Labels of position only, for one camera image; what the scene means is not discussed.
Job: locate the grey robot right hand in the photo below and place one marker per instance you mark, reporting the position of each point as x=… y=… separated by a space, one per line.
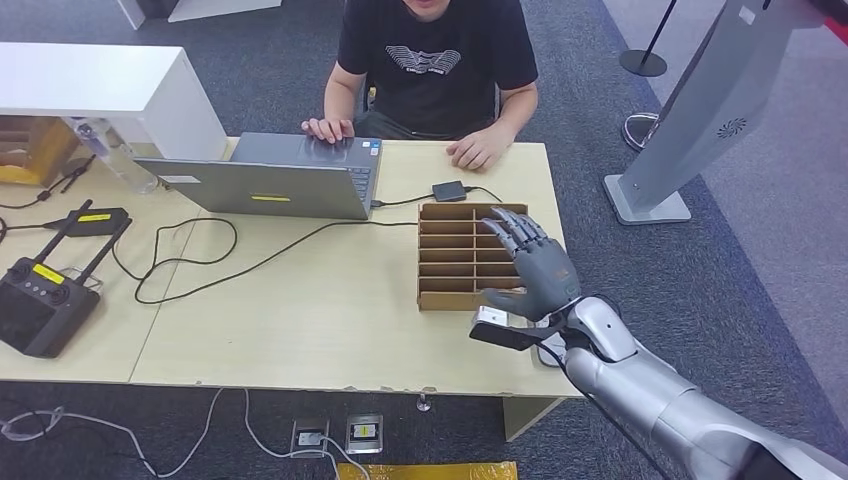
x=546 y=278

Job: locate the person's right hand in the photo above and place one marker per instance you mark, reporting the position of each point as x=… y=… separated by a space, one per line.
x=328 y=128

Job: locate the person's left hand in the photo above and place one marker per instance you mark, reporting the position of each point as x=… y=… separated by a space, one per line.
x=478 y=149

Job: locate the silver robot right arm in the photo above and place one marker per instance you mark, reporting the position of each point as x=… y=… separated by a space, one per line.
x=636 y=384

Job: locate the person's left forearm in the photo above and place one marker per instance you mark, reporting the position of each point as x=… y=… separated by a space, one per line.
x=520 y=109

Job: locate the person's right forearm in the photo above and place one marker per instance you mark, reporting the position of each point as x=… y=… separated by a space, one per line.
x=338 y=96

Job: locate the person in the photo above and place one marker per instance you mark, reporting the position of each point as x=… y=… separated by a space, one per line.
x=437 y=86

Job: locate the grey card reader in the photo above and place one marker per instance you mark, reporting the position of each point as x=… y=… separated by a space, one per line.
x=548 y=354

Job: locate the cardboard slotted card organizer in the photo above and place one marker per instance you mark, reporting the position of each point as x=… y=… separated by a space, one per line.
x=450 y=265

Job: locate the small black adapter box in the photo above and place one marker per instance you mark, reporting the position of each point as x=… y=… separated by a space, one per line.
x=450 y=191

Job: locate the grey laptop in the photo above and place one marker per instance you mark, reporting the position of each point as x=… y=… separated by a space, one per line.
x=265 y=179

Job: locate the chrome round stanchion base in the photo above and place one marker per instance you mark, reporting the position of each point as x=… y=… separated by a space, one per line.
x=632 y=127

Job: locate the white furniture base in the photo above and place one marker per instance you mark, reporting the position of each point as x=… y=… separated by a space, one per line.
x=218 y=6

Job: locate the desk leveller foot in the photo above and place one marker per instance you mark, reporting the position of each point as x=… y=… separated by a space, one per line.
x=424 y=403

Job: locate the light wooden desk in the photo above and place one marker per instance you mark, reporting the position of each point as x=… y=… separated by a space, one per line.
x=99 y=351
x=318 y=331

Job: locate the clear plastic bottle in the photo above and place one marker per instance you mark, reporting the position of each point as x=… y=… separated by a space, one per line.
x=116 y=156

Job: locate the yellow floor tape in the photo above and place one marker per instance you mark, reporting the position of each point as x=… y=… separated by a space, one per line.
x=430 y=472

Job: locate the white side table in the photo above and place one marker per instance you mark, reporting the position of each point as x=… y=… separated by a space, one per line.
x=99 y=79

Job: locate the floor socket with yellow label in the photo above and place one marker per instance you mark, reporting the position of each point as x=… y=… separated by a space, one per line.
x=364 y=434

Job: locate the silver standing kiosk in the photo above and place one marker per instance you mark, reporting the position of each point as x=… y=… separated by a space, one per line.
x=715 y=99

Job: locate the black box with yellow label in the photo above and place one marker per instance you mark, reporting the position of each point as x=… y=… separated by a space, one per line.
x=106 y=225

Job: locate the floor socket with white plug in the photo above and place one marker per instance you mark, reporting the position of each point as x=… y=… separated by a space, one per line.
x=310 y=438

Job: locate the yellow wooden crate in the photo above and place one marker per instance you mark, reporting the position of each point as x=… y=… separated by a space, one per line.
x=33 y=152

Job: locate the black remote controller with antennas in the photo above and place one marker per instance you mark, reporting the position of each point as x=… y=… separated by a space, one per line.
x=40 y=311

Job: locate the black and red object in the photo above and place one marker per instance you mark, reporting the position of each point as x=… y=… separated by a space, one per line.
x=838 y=10

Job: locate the black stanchion post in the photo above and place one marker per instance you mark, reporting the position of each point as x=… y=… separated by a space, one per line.
x=644 y=64

